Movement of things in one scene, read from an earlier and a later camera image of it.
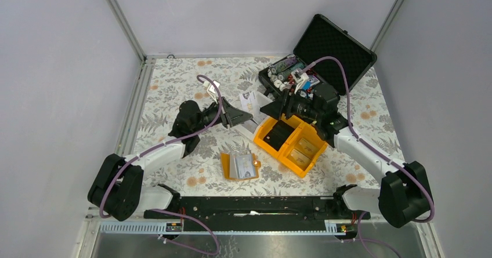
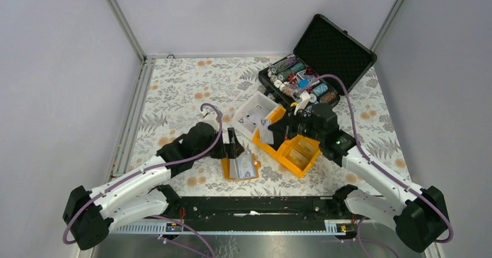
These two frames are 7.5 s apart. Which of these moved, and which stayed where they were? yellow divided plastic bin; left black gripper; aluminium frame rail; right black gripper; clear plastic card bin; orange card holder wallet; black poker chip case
Moved: right black gripper; left black gripper
Stayed: aluminium frame rail; clear plastic card bin; orange card holder wallet; yellow divided plastic bin; black poker chip case
